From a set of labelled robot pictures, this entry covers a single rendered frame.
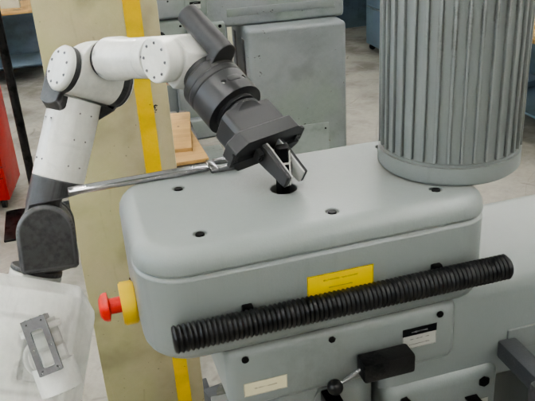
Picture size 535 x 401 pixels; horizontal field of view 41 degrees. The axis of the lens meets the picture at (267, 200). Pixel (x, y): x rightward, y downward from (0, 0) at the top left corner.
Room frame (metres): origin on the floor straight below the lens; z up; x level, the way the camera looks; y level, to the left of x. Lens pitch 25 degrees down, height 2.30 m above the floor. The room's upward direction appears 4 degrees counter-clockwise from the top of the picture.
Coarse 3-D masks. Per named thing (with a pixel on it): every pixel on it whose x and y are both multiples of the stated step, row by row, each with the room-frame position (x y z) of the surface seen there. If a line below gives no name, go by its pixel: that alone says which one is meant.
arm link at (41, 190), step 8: (32, 176) 1.15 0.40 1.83; (40, 176) 1.13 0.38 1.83; (32, 184) 1.14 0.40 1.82; (40, 184) 1.13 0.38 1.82; (48, 184) 1.12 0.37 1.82; (56, 184) 1.12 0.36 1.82; (64, 184) 1.13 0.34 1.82; (72, 184) 1.14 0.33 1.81; (32, 192) 1.13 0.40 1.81; (40, 192) 1.12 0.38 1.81; (48, 192) 1.12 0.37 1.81; (56, 192) 1.12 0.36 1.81; (64, 192) 1.12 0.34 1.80; (32, 200) 1.12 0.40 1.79; (40, 200) 1.11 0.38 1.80; (48, 200) 1.11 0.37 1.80; (56, 200) 1.13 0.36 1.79; (64, 208) 1.18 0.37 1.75
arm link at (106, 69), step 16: (80, 48) 1.20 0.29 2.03; (96, 48) 1.17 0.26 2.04; (112, 48) 1.14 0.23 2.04; (128, 48) 1.11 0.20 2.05; (96, 64) 1.16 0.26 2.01; (112, 64) 1.13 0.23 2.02; (128, 64) 1.10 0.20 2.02; (80, 80) 1.16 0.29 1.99; (96, 80) 1.18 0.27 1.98; (112, 80) 1.18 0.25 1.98; (128, 80) 1.22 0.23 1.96; (80, 96) 1.18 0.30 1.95; (96, 96) 1.19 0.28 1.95; (112, 96) 1.20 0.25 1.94
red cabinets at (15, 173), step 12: (0, 96) 5.39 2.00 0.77; (0, 108) 5.30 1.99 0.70; (0, 120) 5.22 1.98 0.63; (0, 132) 5.14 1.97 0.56; (0, 144) 5.06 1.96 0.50; (12, 144) 5.43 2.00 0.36; (0, 156) 4.99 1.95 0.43; (12, 156) 5.34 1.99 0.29; (0, 168) 4.97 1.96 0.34; (12, 168) 5.26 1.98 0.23; (0, 180) 4.96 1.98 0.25; (12, 180) 5.17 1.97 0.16; (0, 192) 4.96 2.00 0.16; (12, 192) 5.09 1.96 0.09
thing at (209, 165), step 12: (180, 168) 0.97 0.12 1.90; (192, 168) 0.97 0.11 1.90; (204, 168) 0.97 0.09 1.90; (216, 168) 0.96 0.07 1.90; (228, 168) 0.97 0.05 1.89; (108, 180) 0.95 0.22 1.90; (120, 180) 0.94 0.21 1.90; (132, 180) 0.94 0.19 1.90; (144, 180) 0.94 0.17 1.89; (156, 180) 0.95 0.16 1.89; (72, 192) 0.91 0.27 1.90; (84, 192) 0.92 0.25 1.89
